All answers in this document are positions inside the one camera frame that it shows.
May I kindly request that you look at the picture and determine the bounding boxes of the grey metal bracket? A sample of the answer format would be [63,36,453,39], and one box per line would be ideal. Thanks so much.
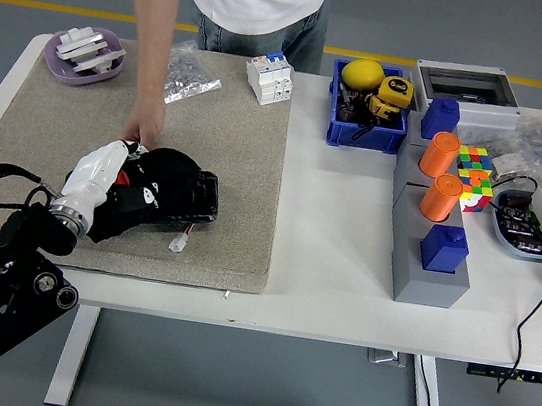
[366,347,410,370]

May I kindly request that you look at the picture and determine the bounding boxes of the grey peg holder block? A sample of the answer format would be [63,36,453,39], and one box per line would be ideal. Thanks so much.
[381,179,486,313]
[389,109,468,216]

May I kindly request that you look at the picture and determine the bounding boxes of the small bag with white part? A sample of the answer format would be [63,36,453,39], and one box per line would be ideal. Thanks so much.
[487,147,530,186]

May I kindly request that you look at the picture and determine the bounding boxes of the clear bag of screws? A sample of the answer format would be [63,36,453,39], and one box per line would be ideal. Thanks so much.
[162,37,229,114]

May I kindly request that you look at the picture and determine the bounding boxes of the small white plastic block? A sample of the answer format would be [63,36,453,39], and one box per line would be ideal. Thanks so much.
[61,23,98,47]

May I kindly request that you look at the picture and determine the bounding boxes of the black desk control panel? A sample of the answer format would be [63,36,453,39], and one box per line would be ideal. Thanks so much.
[466,362,542,386]

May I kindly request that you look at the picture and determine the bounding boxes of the white plastic bracket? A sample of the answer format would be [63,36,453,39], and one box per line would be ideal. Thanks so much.
[70,41,128,81]

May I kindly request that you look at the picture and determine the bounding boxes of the black hand tool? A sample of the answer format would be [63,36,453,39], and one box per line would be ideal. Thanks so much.
[333,80,363,124]

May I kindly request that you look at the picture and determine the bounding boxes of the orange cylinder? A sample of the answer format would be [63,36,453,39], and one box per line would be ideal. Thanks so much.
[417,171,466,225]
[417,129,463,181]

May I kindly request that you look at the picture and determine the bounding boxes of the black electronic modules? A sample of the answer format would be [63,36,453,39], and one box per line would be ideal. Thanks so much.
[492,191,542,255]

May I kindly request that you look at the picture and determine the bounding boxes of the yellow black tape measure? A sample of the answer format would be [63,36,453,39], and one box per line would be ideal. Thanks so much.
[364,94,404,126]

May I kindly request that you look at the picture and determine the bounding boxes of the long white plastic bar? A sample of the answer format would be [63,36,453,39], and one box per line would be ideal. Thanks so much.
[53,28,108,65]

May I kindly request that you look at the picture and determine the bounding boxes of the black power cable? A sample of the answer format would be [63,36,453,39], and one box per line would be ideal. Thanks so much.
[462,172,542,401]

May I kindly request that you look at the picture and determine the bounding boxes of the white connector with wires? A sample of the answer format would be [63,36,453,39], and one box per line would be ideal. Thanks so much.
[167,218,198,256]

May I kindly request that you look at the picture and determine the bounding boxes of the grey-blue dish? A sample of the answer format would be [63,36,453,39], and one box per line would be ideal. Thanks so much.
[483,184,542,264]

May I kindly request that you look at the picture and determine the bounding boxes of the person's right hand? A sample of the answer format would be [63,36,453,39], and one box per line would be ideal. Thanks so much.
[117,93,170,153]

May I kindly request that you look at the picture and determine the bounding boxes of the blue block with knob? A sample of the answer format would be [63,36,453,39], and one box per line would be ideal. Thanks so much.
[416,221,473,277]
[418,94,464,144]

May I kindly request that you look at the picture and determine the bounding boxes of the purple plastic dish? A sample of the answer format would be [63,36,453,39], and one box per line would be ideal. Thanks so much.
[39,20,130,93]

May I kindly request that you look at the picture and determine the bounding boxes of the grey-brown mat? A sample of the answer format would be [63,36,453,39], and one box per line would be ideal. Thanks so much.
[0,21,302,298]

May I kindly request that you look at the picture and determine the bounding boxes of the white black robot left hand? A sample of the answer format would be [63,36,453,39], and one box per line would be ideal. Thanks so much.
[58,131,153,220]

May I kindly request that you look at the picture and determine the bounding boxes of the grey electrical enclosure box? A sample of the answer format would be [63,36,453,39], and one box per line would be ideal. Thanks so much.
[401,57,530,149]

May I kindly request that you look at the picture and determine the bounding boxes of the white circuit breaker blue lever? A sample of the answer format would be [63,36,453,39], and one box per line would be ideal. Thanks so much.
[241,46,299,111]

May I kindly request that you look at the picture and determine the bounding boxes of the blue plastic bin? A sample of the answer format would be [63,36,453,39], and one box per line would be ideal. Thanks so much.
[322,57,418,157]

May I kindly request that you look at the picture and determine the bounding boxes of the yellow ball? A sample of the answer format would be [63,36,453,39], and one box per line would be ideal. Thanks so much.
[338,56,388,96]

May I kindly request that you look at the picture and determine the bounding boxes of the colourful puzzle cube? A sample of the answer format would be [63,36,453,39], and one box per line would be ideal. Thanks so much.
[452,167,498,218]
[453,143,499,179]

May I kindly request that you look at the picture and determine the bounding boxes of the round yellow tape measure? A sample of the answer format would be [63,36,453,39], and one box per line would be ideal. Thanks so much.
[376,74,418,112]

